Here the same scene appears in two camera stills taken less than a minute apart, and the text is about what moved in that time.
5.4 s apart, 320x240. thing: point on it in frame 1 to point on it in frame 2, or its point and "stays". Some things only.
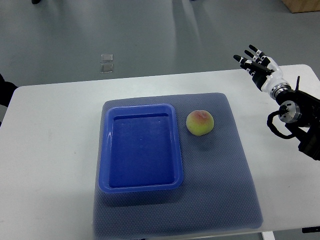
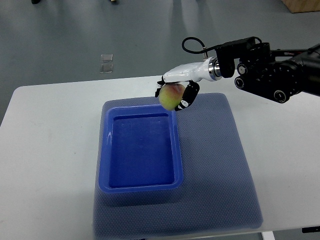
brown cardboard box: (302, 6) stays
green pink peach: (200, 123) to (170, 95)
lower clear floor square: (106, 68) stays
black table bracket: (311, 229) stays
